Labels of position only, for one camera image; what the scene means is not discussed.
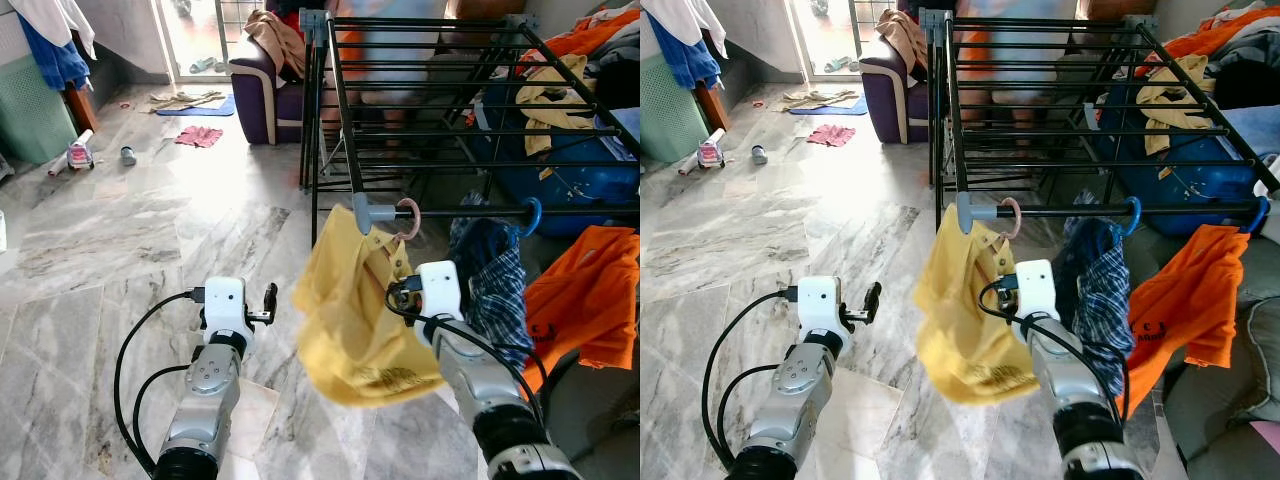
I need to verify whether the yellow printed shirt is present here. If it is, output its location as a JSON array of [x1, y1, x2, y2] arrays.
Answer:
[[290, 205, 448, 406], [915, 205, 1041, 404]]

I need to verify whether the blue plaid shirt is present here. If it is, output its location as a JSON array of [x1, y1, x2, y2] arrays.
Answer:
[[1060, 217, 1136, 401], [447, 217, 536, 371]]

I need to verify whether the black metal drying rack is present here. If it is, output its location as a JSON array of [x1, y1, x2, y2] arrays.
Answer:
[[298, 8, 640, 246], [918, 8, 1280, 236]]

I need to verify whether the maroon cloth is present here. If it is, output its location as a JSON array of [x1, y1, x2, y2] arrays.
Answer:
[[805, 124, 858, 148], [173, 125, 225, 149]]

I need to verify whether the orange printed shirt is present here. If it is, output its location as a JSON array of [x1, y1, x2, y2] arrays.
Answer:
[[1118, 223, 1253, 421], [520, 225, 640, 396]]

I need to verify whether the blue plastic storage box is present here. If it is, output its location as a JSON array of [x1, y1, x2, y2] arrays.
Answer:
[[470, 85, 640, 238], [1090, 85, 1263, 236]]

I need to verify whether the beige cloth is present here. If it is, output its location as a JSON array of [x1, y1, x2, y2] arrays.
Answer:
[[148, 88, 229, 109], [780, 88, 859, 108]]

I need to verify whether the small white pink toy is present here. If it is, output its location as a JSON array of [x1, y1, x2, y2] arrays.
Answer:
[[678, 128, 728, 176], [48, 128, 97, 178]]

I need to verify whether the person in pale blue shirt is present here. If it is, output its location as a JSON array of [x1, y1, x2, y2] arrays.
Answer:
[[330, 0, 451, 136], [960, 0, 1081, 131]]

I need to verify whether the mustard yellow cloth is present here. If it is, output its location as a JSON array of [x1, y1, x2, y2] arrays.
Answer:
[[515, 53, 601, 181], [1135, 53, 1216, 161]]

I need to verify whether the grey green sofa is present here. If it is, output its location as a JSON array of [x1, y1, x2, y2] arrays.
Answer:
[[1150, 235, 1280, 480], [545, 350, 640, 480]]

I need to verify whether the brown wooden furniture leg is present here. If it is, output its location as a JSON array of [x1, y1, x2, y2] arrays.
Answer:
[[62, 85, 101, 136], [697, 83, 733, 133]]

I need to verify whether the tan cloth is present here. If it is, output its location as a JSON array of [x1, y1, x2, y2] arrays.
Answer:
[[243, 10, 309, 81], [878, 10, 931, 76]]

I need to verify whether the black cloth pile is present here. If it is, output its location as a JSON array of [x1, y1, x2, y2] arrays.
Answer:
[[1205, 28, 1280, 111], [583, 35, 640, 111]]

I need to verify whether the blue hanging cloth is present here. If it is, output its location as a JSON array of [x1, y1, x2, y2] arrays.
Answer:
[[15, 12, 91, 91], [670, 10, 723, 89]]

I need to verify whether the orange cloth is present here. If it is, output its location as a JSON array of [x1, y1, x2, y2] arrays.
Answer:
[[1160, 5, 1280, 61], [545, 8, 640, 61]]

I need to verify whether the white hanging cloth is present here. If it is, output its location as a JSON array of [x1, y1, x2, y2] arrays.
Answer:
[[8, 0, 98, 59], [645, 0, 731, 58]]

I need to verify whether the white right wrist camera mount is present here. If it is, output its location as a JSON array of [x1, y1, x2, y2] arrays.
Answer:
[[415, 261, 463, 323], [1010, 260, 1058, 321]]

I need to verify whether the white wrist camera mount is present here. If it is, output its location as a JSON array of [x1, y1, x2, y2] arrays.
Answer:
[[203, 278, 247, 336], [415, 261, 463, 323], [1010, 260, 1058, 321], [797, 277, 844, 336]]

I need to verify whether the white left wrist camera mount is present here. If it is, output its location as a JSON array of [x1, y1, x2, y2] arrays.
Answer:
[[797, 277, 844, 336], [203, 278, 247, 336]]

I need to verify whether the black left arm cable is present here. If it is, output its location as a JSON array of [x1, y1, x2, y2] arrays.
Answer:
[[112, 290, 206, 476], [700, 288, 801, 471], [718, 363, 786, 456], [132, 363, 196, 466]]

